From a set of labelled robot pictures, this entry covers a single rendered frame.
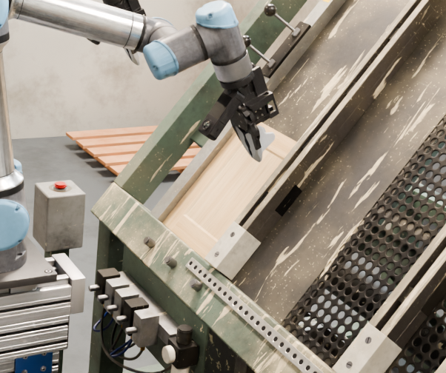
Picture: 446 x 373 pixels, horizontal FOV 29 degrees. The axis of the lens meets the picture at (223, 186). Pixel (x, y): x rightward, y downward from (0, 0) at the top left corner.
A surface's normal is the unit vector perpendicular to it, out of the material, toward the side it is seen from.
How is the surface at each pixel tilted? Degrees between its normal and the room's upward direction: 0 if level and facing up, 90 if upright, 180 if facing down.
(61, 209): 90
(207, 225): 51
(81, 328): 0
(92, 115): 90
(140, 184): 90
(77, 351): 0
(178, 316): 90
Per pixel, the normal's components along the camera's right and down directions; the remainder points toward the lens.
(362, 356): -0.59, -0.51
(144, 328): 0.51, 0.36
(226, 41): 0.33, 0.46
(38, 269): 0.11, -0.93
